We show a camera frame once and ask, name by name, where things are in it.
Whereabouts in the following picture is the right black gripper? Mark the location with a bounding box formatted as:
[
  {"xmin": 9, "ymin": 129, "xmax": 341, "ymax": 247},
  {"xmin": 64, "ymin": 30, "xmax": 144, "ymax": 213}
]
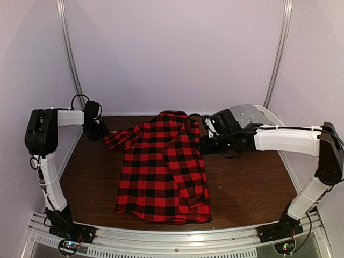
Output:
[{"xmin": 196, "ymin": 134, "xmax": 233, "ymax": 155}]

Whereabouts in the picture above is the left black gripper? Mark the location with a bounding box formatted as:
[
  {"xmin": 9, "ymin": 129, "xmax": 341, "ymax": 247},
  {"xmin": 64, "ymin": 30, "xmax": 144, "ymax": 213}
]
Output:
[{"xmin": 83, "ymin": 121, "xmax": 109, "ymax": 142}]

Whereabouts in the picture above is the white plastic tub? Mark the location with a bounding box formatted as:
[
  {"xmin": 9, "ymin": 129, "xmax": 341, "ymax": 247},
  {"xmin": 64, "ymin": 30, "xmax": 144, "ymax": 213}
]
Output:
[{"xmin": 254, "ymin": 105, "xmax": 284, "ymax": 126}]

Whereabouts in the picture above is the red black plaid shirt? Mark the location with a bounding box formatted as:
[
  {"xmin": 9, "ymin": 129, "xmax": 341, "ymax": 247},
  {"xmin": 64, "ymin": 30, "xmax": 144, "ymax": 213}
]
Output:
[{"xmin": 103, "ymin": 111, "xmax": 212, "ymax": 225}]

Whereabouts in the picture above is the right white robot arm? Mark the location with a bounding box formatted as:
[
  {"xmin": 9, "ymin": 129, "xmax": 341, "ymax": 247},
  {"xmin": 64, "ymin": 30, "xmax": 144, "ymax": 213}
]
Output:
[{"xmin": 198, "ymin": 119, "xmax": 343, "ymax": 238}]

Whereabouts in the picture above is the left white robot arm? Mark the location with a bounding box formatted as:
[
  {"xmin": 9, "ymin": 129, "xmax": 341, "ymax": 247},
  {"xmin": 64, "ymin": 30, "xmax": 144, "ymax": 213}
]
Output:
[{"xmin": 24, "ymin": 103, "xmax": 108, "ymax": 212}]

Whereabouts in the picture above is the grey button shirt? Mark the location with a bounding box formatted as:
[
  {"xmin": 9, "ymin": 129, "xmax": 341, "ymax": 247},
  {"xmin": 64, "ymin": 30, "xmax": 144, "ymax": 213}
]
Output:
[{"xmin": 229, "ymin": 104, "xmax": 275, "ymax": 129}]

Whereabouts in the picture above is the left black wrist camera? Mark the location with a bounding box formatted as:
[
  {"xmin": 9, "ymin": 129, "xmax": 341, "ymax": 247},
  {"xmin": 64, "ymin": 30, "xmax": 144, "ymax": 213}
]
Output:
[{"xmin": 83, "ymin": 101, "xmax": 102, "ymax": 120}]

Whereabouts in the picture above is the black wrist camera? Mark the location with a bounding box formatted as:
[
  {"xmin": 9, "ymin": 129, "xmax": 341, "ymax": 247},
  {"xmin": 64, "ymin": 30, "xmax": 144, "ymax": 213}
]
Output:
[
  {"xmin": 83, "ymin": 101, "xmax": 102, "ymax": 120},
  {"xmin": 205, "ymin": 109, "xmax": 241, "ymax": 138}
]

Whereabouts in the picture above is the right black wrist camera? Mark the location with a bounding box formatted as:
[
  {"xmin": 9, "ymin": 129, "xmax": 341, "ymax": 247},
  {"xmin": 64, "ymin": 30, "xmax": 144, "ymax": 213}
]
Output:
[{"xmin": 205, "ymin": 109, "xmax": 241, "ymax": 138}]

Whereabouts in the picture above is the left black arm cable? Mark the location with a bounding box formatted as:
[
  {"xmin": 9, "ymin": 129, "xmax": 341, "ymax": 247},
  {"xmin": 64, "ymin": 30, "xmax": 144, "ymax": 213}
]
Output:
[{"xmin": 70, "ymin": 94, "xmax": 91, "ymax": 110}]

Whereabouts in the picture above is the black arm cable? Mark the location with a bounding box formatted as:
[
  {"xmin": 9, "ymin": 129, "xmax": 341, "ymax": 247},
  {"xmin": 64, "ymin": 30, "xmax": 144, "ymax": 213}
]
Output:
[
  {"xmin": 70, "ymin": 94, "xmax": 91, "ymax": 110},
  {"xmin": 185, "ymin": 113, "xmax": 212, "ymax": 127}
]

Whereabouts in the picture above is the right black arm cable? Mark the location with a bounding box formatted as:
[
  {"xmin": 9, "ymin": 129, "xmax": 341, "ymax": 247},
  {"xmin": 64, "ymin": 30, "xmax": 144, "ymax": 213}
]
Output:
[{"xmin": 185, "ymin": 113, "xmax": 212, "ymax": 127}]

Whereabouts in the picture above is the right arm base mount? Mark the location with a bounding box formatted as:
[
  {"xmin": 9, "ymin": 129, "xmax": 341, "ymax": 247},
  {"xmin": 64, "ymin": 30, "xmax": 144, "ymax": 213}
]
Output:
[{"xmin": 257, "ymin": 214, "xmax": 304, "ymax": 243}]

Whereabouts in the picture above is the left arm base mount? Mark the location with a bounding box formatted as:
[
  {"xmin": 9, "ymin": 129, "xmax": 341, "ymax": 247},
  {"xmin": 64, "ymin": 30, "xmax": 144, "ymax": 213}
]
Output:
[{"xmin": 45, "ymin": 205, "xmax": 96, "ymax": 244}]

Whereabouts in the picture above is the aluminium front rail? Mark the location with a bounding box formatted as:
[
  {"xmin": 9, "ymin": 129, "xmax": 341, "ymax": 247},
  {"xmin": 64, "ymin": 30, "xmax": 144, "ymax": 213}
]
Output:
[{"xmin": 19, "ymin": 211, "xmax": 334, "ymax": 257}]

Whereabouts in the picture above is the left aluminium frame post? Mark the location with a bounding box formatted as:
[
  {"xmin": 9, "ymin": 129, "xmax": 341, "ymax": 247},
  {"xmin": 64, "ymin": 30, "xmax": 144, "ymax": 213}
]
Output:
[{"xmin": 56, "ymin": 0, "xmax": 85, "ymax": 108}]

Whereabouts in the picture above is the aluminium frame post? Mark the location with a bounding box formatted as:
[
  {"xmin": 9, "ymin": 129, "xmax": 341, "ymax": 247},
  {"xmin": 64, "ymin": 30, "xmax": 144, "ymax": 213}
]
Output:
[
  {"xmin": 56, "ymin": 0, "xmax": 85, "ymax": 108},
  {"xmin": 263, "ymin": 0, "xmax": 293, "ymax": 109}
]

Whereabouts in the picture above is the right aluminium frame post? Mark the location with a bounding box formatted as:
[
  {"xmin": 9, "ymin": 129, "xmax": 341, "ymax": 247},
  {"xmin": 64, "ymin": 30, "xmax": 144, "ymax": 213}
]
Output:
[{"xmin": 263, "ymin": 0, "xmax": 293, "ymax": 109}]

